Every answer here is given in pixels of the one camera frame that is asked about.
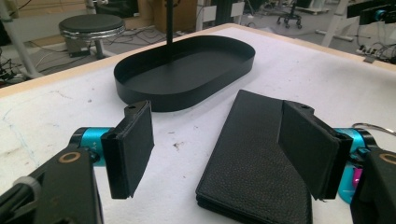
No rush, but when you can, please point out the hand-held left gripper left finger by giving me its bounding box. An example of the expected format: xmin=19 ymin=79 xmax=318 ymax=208
xmin=68 ymin=100 xmax=155 ymax=200

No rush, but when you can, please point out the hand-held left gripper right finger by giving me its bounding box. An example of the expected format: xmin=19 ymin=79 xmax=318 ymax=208
xmin=277 ymin=100 xmax=378 ymax=201

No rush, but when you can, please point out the black leather wallet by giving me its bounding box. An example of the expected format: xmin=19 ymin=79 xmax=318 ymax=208
xmin=195 ymin=89 xmax=314 ymax=224

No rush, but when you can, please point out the black oval tray with stand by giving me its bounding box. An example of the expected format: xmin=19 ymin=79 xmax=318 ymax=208
xmin=113 ymin=0 xmax=256 ymax=113

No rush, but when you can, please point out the white power strip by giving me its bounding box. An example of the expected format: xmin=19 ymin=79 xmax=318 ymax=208
xmin=357 ymin=44 xmax=375 ymax=54

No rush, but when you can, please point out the white stand leg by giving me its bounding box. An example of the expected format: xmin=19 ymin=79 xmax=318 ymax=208
xmin=315 ymin=0 xmax=356 ymax=49

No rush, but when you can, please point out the black wheeled chair base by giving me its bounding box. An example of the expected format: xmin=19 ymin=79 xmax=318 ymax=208
xmin=276 ymin=0 xmax=304 ymax=31

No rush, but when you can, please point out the white table mat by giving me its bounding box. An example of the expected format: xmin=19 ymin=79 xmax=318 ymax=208
xmin=0 ymin=27 xmax=396 ymax=224

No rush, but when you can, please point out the round black stool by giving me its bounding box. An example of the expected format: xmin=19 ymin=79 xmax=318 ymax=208
xmin=58 ymin=13 xmax=126 ymax=60

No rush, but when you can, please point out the brown cardboard box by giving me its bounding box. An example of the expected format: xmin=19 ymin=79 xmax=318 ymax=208
xmin=153 ymin=0 xmax=199 ymax=35

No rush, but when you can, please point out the white desk leg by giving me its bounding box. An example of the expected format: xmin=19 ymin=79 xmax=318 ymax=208
xmin=0 ymin=0 xmax=44 ymax=79

